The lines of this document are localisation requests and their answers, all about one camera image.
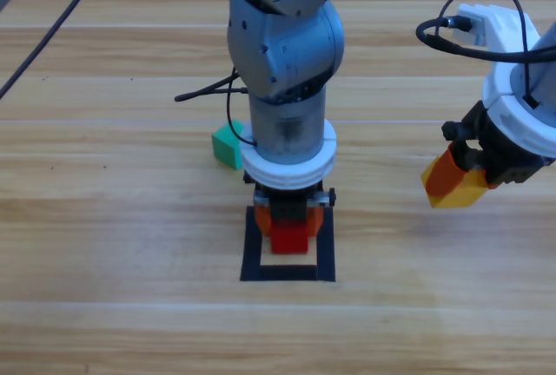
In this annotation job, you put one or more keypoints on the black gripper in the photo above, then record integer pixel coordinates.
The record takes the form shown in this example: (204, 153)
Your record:
(504, 158)
(286, 201)

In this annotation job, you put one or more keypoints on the yellow wooden cube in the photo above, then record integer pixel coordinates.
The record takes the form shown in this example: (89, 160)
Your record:
(465, 195)

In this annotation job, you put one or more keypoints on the red wooden cube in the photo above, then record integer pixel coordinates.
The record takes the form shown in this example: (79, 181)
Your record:
(289, 240)

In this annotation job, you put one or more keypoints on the green wooden cube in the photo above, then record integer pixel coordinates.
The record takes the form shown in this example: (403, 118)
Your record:
(223, 149)

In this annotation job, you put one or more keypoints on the black tape square outline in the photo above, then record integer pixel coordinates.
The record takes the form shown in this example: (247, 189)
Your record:
(286, 273)

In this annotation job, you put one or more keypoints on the white wrist mount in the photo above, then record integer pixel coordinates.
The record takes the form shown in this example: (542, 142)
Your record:
(508, 119)
(286, 175)

